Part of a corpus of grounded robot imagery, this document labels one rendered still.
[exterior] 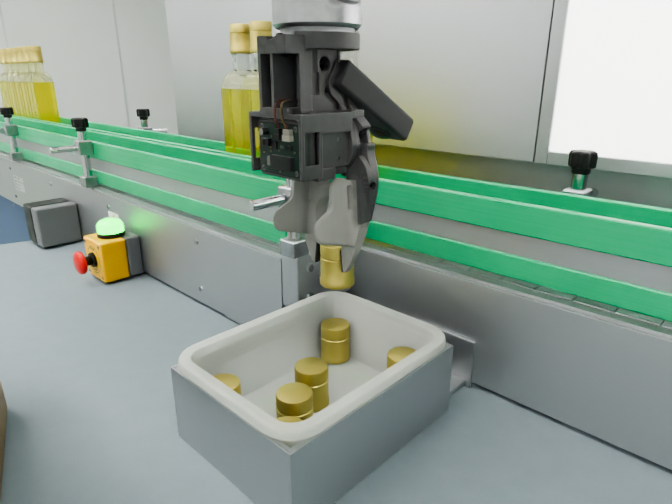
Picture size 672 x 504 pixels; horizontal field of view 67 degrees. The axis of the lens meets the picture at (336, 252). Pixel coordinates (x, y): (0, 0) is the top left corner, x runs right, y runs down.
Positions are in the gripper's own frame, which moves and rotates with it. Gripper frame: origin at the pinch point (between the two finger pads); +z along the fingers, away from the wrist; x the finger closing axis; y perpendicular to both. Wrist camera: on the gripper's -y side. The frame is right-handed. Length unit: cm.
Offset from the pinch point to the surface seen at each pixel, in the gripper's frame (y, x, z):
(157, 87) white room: -279, -616, -2
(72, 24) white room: -186, -613, -70
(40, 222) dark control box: 8, -76, 11
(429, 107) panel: -29.6, -11.1, -12.3
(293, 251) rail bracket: -1.5, -8.6, 2.4
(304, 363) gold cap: 4.8, 0.4, 10.6
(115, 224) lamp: 3, -51, 7
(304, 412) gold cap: 8.9, 5.1, 11.8
